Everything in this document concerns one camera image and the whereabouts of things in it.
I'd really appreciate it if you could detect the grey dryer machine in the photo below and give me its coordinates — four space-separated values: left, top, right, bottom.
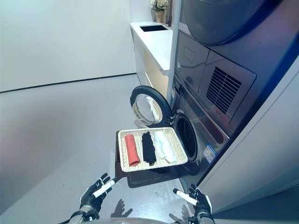
174 0 299 138

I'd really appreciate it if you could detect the woven wicker basket tray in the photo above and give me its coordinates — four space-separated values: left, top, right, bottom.
117 127 189 173

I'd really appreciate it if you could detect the round washing machine door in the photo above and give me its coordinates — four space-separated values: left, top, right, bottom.
130 85 173 129

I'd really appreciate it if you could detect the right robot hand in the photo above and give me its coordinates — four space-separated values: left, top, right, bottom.
173 183 213 216

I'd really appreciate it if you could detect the white counter cabinet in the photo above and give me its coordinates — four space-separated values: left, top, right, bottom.
129 22 174 100

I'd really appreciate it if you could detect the potted flower plant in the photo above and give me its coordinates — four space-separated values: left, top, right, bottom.
150 0 169 23

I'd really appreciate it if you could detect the black rolled cloth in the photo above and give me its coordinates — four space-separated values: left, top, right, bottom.
141 131 157 166

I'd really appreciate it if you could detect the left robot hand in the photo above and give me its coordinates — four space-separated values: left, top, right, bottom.
79 173 115 210

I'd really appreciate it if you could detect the red rolled cloth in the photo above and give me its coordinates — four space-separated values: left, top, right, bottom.
124 134 140 167

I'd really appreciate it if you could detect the dark stool under basket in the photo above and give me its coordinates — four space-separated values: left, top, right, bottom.
114 130 180 189

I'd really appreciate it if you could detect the white rolled cloth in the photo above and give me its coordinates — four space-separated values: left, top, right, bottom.
153 131 178 164

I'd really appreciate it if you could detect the white vertical cabinet panel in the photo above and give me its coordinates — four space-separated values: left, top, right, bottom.
197 70 299 214

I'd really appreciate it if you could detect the grey washing machine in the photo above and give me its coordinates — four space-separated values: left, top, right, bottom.
167 79 231 185

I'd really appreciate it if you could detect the black countertop sink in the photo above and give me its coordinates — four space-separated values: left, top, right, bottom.
139 25 171 32

